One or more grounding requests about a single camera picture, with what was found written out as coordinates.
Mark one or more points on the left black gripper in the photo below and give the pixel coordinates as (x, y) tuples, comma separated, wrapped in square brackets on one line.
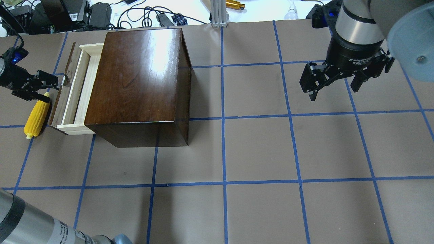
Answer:
[(10, 76)]

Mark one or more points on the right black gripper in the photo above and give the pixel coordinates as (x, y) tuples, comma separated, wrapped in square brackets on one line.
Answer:
[(352, 54)]

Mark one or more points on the yellow plastic corn cob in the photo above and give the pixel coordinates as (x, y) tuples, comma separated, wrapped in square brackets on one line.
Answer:
[(36, 119)]

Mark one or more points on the light wood drawer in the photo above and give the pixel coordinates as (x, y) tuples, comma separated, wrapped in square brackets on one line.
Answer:
[(71, 104)]

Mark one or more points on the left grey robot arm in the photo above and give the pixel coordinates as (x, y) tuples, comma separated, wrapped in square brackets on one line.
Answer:
[(21, 222)]

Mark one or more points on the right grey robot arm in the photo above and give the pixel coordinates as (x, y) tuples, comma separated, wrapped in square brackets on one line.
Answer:
[(367, 36)]

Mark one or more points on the dark wooden drawer cabinet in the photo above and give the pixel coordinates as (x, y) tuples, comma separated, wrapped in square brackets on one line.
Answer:
[(141, 93)]

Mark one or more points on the black power adapter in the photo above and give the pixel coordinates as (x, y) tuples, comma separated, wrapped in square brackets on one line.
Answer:
[(100, 15)]

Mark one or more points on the gold metal cylinder tool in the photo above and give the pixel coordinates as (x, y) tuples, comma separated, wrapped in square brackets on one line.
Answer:
[(235, 5)]

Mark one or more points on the black power brick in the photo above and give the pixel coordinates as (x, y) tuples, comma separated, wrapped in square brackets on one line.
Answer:
[(164, 20)]

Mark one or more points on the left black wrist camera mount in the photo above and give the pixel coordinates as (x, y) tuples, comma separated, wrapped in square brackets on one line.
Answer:
[(14, 55)]

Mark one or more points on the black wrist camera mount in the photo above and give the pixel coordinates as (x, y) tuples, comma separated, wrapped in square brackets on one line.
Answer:
[(14, 55), (322, 16)]

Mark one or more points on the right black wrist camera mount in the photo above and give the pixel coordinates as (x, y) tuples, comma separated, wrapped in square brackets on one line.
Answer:
[(322, 16)]

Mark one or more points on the aluminium frame post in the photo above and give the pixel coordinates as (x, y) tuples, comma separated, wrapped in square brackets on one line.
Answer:
[(218, 13)]

